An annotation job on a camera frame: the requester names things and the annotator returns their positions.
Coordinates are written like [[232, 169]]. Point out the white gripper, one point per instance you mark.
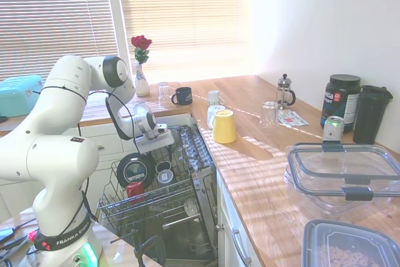
[[154, 142]]

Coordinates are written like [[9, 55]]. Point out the navy mug with white rim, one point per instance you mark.
[[163, 167]]

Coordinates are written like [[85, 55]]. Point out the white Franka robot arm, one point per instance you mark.
[[62, 76]]

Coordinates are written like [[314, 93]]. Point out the grey-blue mug with white base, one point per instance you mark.
[[165, 178]]

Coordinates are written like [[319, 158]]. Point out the red enamel mug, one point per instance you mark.
[[134, 189]]

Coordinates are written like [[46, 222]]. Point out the navy mug with white print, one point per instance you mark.
[[184, 96]]

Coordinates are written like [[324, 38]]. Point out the black plate with label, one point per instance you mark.
[[123, 167]]

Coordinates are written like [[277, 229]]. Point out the white drawer cabinet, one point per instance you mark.
[[107, 159]]

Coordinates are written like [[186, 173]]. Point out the steel dishwasher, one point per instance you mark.
[[204, 185]]

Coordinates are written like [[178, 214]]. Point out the clear drinking glass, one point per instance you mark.
[[164, 95], [269, 117]]

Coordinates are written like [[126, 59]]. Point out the small white cup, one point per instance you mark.
[[212, 113], [214, 95]]

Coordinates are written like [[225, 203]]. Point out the yellow cup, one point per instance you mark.
[[225, 127]]

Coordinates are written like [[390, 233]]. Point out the white vase with blue print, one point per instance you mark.
[[142, 84]]

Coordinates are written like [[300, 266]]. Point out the white counter cabinet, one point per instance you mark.
[[225, 210]]

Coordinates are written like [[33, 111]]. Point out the round metal cabinet knob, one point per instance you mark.
[[219, 227]]

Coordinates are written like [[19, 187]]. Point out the red rose bouquet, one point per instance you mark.
[[141, 42]]

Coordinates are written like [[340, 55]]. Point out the printed paper leaflet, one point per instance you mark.
[[292, 120]]

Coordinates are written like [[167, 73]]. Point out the glass French press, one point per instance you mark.
[[284, 92]]

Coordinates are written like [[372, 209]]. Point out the narrow window blind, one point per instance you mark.
[[187, 13]]

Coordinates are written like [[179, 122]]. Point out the red plastic connector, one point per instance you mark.
[[32, 236]]

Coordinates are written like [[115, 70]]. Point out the teal plastic box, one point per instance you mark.
[[15, 95]]

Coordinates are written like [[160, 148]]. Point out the white and green can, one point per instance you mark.
[[332, 129]]

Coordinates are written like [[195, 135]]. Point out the grey container with cereal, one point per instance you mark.
[[315, 232]]

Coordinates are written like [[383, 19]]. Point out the wide window blind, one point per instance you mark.
[[47, 13]]

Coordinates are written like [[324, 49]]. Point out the black protein powder jar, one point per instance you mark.
[[340, 104]]

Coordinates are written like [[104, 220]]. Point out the clear container with grey-rimmed lid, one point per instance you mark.
[[356, 192]]

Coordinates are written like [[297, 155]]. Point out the black shaker bottle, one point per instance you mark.
[[370, 117]]

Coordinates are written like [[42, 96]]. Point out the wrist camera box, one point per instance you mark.
[[162, 129]]

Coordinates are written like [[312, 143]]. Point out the black camera tripod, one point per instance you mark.
[[139, 251]]

